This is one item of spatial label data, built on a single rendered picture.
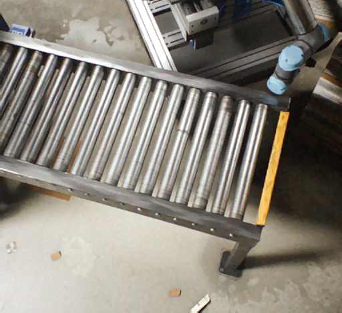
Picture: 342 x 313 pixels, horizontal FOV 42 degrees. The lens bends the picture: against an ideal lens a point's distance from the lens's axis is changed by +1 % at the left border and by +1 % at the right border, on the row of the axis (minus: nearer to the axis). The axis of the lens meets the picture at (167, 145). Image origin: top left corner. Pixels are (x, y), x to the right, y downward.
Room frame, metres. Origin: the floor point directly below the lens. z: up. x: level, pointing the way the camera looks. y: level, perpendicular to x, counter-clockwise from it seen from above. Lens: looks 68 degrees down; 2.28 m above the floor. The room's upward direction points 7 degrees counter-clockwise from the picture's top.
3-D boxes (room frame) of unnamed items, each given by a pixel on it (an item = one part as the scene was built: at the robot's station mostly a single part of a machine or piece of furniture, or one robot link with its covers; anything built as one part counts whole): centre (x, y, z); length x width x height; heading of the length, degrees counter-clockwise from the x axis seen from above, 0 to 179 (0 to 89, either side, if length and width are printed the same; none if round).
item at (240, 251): (0.27, -0.24, 0.34); 0.06 x 0.06 x 0.68; 67
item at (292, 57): (0.82, -0.47, 0.94); 0.11 x 0.08 x 0.11; 129
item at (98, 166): (0.73, 0.19, 0.77); 0.47 x 0.05 x 0.05; 157
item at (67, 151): (0.78, 0.31, 0.77); 0.47 x 0.05 x 0.05; 157
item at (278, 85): (0.81, -0.45, 0.84); 0.11 x 0.08 x 0.09; 136
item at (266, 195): (0.48, -0.36, 0.81); 0.43 x 0.03 x 0.02; 157
